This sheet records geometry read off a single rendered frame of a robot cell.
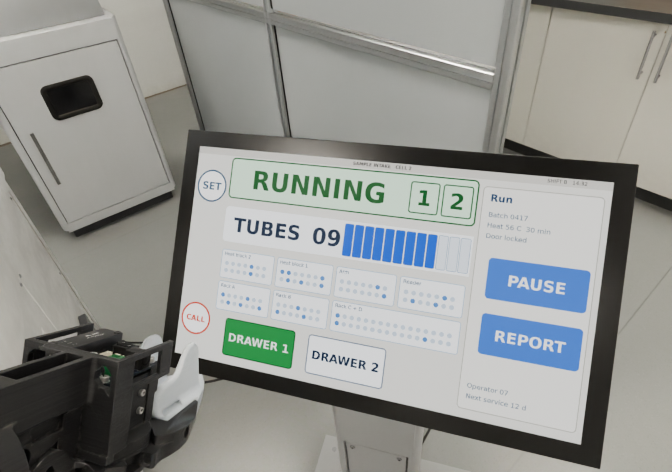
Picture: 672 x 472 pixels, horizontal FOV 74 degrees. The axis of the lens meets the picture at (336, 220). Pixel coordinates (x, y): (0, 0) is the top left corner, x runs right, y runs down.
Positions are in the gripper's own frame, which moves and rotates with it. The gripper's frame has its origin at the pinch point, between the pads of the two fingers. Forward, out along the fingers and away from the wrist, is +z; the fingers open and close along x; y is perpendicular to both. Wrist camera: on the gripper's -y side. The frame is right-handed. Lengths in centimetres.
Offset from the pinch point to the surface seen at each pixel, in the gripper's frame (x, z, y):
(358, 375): -12.7, 14.8, -0.7
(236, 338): 3.0, 14.8, 0.6
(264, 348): -0.8, 14.8, 0.1
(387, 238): -14.1, 14.8, 15.4
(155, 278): 110, 144, -22
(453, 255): -21.5, 14.8, 14.5
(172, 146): 174, 233, 52
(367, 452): -11, 47, -26
